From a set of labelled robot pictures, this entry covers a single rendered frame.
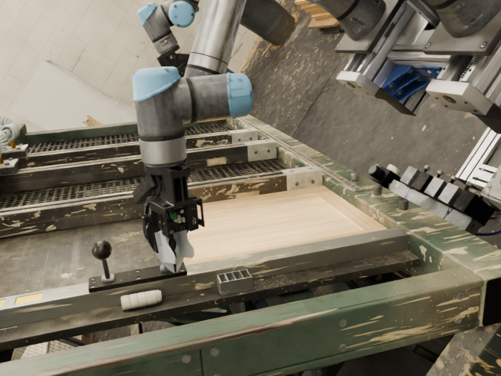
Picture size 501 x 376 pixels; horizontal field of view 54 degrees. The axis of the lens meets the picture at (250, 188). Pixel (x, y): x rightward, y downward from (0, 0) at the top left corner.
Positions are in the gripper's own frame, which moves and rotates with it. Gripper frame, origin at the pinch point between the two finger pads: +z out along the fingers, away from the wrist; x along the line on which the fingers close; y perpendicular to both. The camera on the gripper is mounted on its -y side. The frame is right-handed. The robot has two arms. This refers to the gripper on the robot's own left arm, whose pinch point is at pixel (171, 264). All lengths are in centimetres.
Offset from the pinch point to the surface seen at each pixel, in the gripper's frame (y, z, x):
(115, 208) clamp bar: -58, 8, 12
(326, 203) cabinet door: -22, 11, 63
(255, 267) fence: -2.6, 9.2, 20.8
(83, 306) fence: -15.6, 10.8, -12.9
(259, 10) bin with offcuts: -376, -56, 322
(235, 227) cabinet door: -26.6, 10.6, 32.8
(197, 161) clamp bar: -90, 9, 59
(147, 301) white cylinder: -7.9, 10.3, -2.6
